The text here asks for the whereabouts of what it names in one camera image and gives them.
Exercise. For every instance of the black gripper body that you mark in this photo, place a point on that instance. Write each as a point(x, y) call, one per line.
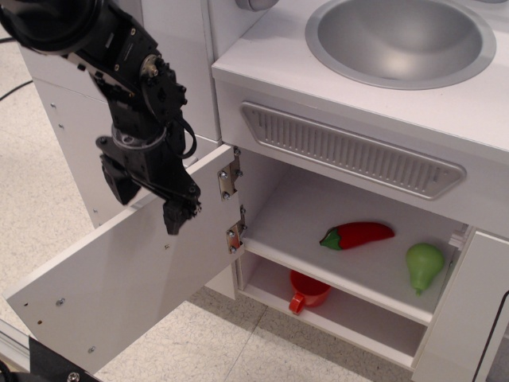
point(155, 164)

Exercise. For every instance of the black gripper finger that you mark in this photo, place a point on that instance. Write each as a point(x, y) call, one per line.
point(175, 213)
point(119, 181)

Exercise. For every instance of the white cabinet door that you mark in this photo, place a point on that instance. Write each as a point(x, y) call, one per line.
point(97, 297)

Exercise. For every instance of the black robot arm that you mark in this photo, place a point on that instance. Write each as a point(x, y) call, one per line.
point(119, 55)

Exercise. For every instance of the white toy kitchen cabinet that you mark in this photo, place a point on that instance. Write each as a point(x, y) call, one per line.
point(430, 164)

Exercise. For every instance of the silver upper door hinge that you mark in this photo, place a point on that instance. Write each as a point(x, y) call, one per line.
point(228, 176)

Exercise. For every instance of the silver door hinge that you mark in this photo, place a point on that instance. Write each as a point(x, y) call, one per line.
point(228, 176)
point(235, 232)

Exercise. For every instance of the silver lower door hinge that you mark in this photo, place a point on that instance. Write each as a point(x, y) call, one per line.
point(235, 232)

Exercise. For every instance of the white toy fridge unit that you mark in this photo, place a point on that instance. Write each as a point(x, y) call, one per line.
point(80, 114)

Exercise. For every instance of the red plastic cup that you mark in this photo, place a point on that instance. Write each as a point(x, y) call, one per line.
point(307, 292)

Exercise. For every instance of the red toy chili pepper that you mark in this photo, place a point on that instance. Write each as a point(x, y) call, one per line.
point(354, 234)

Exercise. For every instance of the black mounting plate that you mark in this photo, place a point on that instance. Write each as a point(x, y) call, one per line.
point(46, 365)

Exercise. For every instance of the green toy pear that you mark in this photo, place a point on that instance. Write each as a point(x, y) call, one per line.
point(424, 262)

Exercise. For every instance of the silver round sink basin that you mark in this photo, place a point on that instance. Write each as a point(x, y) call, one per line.
point(403, 45)

